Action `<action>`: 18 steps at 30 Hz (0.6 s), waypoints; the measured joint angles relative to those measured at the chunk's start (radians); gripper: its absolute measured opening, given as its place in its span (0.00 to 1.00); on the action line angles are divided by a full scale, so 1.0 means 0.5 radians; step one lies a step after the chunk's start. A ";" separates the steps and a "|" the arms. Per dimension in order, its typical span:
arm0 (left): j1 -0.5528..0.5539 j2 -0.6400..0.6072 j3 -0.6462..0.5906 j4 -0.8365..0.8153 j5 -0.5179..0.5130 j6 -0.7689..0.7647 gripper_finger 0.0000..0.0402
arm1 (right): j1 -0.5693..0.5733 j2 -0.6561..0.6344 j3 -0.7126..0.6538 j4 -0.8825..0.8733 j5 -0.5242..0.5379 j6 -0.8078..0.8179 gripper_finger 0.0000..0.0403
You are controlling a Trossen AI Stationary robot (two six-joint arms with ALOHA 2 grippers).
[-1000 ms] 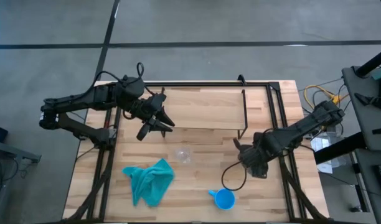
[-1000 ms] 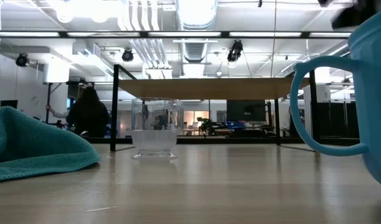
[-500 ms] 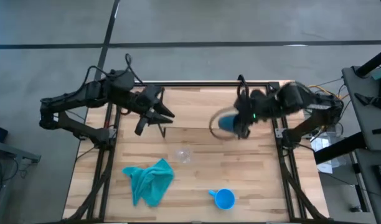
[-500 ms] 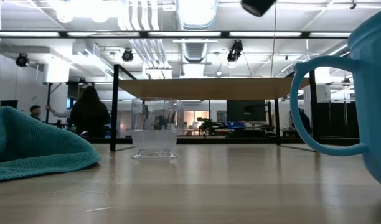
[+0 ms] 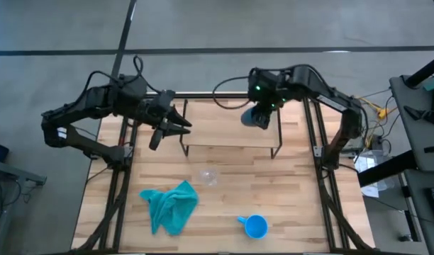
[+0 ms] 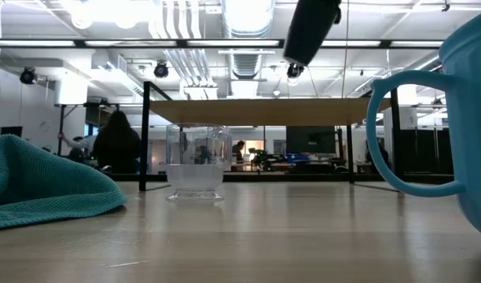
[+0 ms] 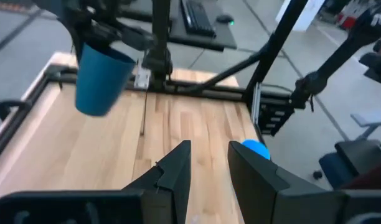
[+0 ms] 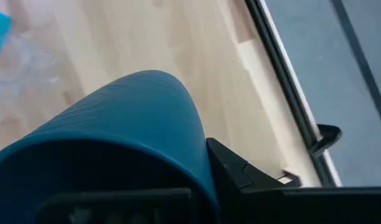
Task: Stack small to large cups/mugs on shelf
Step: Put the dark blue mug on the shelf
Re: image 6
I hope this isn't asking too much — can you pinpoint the clear plastic cup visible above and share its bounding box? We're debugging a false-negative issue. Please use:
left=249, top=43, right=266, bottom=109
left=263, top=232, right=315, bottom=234
left=165, top=123, right=233, bottom=204

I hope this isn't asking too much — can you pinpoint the light blue plastic mug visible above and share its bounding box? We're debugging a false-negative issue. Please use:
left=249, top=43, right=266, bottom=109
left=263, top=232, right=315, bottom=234
left=365, top=7, right=481, bottom=241

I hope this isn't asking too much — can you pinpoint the wooden shelf with black legs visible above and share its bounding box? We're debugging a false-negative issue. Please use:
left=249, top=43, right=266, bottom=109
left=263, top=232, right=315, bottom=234
left=138, top=81, right=405, bottom=193

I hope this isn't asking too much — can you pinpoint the person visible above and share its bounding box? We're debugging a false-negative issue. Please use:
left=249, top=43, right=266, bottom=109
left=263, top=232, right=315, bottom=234
left=365, top=137, right=391, bottom=174
left=91, top=109, right=142, bottom=175
left=58, top=131, right=98, bottom=162
left=231, top=140, right=246, bottom=164

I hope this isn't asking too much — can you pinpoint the black monitor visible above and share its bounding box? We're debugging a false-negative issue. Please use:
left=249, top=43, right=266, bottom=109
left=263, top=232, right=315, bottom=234
left=285, top=126, right=336, bottom=155

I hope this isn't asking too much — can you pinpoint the black ceiling spotlight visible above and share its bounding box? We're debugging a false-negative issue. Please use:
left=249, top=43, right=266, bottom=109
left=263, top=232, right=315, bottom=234
left=286, top=62, right=305, bottom=79
left=152, top=61, right=170, bottom=79
left=19, top=66, right=38, bottom=86

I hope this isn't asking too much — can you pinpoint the teal waffle cloth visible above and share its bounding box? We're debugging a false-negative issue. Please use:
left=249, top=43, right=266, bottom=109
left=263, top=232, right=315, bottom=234
left=0, top=133, right=128, bottom=232

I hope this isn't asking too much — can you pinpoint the black aluminium frame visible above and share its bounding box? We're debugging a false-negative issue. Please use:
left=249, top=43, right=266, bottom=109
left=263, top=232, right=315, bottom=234
left=0, top=38, right=456, bottom=184

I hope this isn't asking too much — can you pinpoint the silver ventilation duct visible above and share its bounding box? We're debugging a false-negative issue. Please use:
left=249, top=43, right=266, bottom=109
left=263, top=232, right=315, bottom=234
left=220, top=0, right=277, bottom=79

